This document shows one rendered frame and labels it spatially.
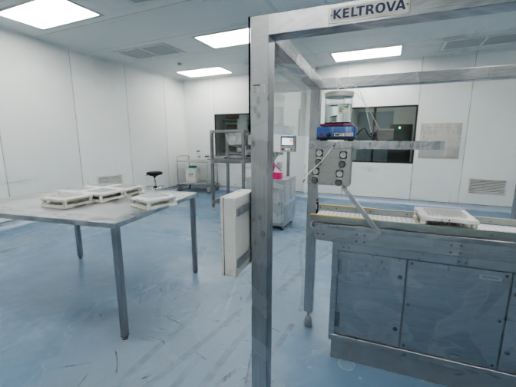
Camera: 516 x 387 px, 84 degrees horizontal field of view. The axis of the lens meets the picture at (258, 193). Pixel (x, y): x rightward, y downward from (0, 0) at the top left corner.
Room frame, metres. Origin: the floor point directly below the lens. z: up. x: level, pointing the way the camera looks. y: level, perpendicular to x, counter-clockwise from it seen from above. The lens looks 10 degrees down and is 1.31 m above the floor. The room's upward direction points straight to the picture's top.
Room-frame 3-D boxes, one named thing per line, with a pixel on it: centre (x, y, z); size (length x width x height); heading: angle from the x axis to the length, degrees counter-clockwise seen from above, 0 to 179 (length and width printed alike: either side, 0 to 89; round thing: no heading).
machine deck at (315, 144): (1.61, -0.62, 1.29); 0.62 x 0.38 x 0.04; 69
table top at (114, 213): (2.41, 1.45, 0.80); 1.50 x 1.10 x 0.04; 75
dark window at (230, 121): (7.58, 0.54, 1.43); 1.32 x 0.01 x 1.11; 66
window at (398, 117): (6.21, -2.54, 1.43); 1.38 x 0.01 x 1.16; 66
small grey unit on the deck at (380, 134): (1.53, -0.65, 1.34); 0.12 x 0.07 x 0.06; 69
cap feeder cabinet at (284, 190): (4.45, -0.21, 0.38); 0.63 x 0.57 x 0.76; 66
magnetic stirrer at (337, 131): (1.62, -0.44, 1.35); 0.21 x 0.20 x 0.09; 159
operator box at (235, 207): (0.94, 0.06, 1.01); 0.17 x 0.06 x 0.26; 159
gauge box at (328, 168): (1.55, -0.39, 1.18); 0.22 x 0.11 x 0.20; 69
